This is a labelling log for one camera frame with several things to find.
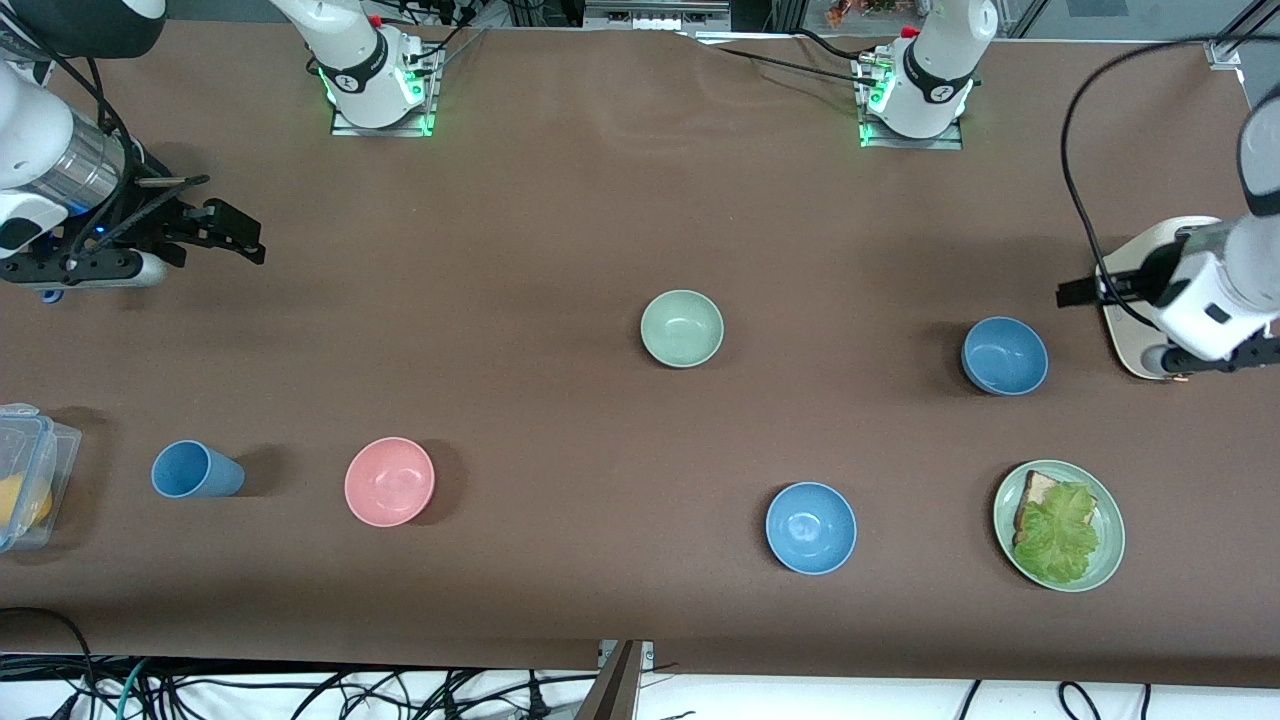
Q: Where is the blue bowl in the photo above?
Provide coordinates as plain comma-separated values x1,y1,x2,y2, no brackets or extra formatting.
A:
961,316,1050,397
765,481,858,576

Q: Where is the green bowl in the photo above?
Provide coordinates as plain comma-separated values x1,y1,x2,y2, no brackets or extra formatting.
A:
640,289,725,369

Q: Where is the pink bowl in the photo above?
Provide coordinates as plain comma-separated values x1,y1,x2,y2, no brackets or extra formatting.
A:
344,436,437,528

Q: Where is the cream white toaster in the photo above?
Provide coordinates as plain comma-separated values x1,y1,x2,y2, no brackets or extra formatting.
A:
1095,215,1226,382

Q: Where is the bread slice with white crumb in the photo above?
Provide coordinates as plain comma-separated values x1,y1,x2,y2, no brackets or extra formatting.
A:
1013,470,1099,546

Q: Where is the blue cup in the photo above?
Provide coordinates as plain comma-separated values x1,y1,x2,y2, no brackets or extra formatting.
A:
151,440,246,499

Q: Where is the clear container with blue lid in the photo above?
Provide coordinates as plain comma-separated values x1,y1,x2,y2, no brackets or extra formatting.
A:
0,403,83,553

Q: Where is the green lettuce leaf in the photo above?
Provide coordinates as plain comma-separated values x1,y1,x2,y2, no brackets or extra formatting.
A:
1013,482,1101,586

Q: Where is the green plate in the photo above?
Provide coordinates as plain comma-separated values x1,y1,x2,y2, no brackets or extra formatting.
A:
993,459,1127,593

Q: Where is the yellow fruit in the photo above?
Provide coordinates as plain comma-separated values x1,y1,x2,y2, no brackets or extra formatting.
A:
0,475,53,531

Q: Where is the wooden table support beam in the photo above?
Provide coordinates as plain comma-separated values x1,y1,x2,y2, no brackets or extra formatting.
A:
575,640,643,720

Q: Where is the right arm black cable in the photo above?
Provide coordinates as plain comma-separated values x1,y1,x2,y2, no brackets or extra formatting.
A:
0,15,136,256

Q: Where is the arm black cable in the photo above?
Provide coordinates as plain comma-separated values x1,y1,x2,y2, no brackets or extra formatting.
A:
1060,35,1280,331
0,15,136,256

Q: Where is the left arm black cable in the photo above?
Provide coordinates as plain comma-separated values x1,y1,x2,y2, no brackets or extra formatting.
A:
1060,35,1280,331

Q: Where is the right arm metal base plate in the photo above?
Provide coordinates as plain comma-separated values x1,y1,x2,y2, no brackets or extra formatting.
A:
330,45,441,138

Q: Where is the aluminium corner post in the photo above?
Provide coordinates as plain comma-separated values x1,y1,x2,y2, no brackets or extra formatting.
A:
1205,0,1280,69

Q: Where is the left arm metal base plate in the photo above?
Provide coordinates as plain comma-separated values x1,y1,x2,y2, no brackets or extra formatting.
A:
857,55,966,151

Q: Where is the black cable on table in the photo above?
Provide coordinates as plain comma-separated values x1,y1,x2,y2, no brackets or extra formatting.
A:
690,35,886,91

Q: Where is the black looped floor cable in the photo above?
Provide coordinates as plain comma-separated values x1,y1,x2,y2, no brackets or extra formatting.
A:
0,607,98,720

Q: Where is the teal floor cable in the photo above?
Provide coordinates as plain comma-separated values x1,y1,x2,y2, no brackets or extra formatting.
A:
116,658,153,720

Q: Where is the black floor cable tangle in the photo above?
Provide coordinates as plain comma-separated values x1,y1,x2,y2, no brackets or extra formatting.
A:
150,665,601,720

